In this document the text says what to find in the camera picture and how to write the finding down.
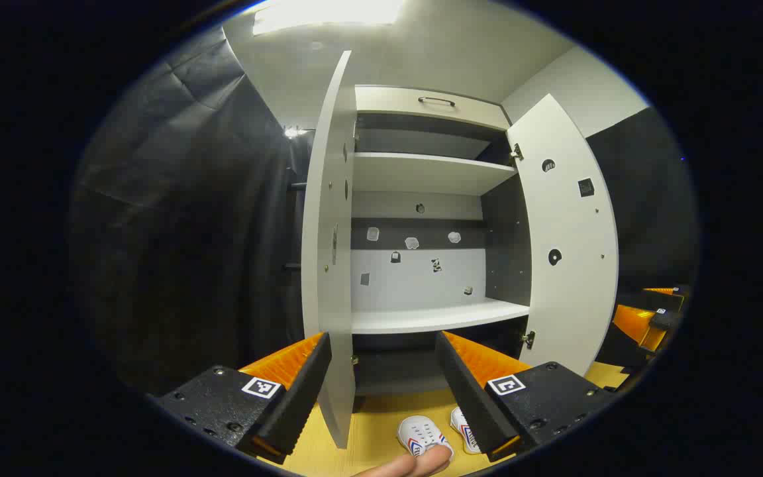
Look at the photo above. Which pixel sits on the white canvas shoe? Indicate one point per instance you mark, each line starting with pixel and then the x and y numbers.
pixel 467 430
pixel 424 434

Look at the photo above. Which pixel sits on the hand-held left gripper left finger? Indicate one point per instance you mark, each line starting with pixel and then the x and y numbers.
pixel 302 397

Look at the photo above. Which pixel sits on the white shoe cabinet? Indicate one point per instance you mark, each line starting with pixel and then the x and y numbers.
pixel 421 172

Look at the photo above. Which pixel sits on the white shoe cabinet door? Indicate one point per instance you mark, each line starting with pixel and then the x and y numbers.
pixel 328 265
pixel 573 298

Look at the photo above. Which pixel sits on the ceiling light panel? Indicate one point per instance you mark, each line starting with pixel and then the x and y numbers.
pixel 328 13

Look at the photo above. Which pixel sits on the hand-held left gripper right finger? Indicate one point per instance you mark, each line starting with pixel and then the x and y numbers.
pixel 471 397

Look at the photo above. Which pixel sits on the black backdrop cloth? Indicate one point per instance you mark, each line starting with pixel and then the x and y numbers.
pixel 176 232
pixel 646 199

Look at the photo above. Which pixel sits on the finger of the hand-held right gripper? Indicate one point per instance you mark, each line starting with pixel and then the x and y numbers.
pixel 663 298
pixel 636 328

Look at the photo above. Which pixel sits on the white cabinet drawer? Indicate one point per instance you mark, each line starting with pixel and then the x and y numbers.
pixel 388 103

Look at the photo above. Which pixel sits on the small bright spotlight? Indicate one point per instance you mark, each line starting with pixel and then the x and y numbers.
pixel 294 132

